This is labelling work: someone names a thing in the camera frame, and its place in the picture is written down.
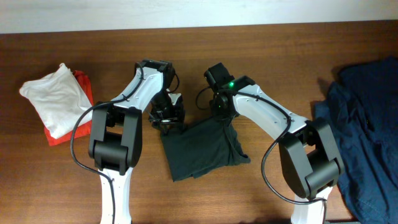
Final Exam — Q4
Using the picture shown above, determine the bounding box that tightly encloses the dark green t-shirt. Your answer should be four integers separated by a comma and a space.
161, 117, 251, 182

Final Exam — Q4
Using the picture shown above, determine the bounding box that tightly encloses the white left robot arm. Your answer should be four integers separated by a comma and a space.
88, 60, 185, 223

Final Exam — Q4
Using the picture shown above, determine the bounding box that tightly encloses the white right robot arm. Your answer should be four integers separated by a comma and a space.
204, 63, 345, 223

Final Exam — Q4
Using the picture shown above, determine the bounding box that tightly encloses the red folded garment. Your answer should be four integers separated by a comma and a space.
44, 70, 94, 146

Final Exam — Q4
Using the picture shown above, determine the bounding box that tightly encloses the white folded garment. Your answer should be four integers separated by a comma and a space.
19, 63, 92, 139

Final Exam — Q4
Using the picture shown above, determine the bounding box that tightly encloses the navy blue garment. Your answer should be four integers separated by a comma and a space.
314, 57, 397, 223

